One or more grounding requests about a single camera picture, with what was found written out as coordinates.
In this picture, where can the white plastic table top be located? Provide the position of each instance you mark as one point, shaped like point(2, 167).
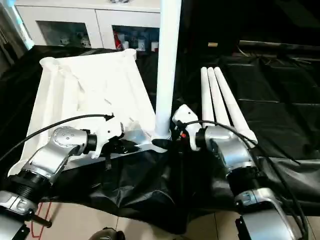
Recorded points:
point(85, 85)

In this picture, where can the white plastic table leg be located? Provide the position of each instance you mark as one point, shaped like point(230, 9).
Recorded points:
point(217, 97)
point(167, 60)
point(232, 105)
point(206, 95)

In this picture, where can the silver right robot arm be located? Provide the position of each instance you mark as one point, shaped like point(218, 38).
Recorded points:
point(235, 155)

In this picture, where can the dark round robot base part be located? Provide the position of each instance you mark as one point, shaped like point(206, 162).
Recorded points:
point(112, 234)

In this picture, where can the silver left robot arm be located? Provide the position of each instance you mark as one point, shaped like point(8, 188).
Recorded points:
point(50, 155)

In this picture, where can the black table mat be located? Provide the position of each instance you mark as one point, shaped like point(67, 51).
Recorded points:
point(150, 185)

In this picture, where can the small yellow label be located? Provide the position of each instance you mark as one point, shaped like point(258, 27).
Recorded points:
point(213, 44)

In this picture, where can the white glass-door cabinet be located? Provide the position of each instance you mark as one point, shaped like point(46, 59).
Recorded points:
point(75, 20)

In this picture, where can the black low cabinet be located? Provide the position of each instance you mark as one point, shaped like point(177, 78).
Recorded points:
point(250, 20)

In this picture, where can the clear crystal trophy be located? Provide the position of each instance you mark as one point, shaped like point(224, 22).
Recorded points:
point(120, 1)

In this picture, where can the blue lit glass case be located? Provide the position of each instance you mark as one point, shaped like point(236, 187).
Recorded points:
point(12, 22)

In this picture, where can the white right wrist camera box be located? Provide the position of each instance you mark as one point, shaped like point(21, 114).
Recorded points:
point(186, 116)

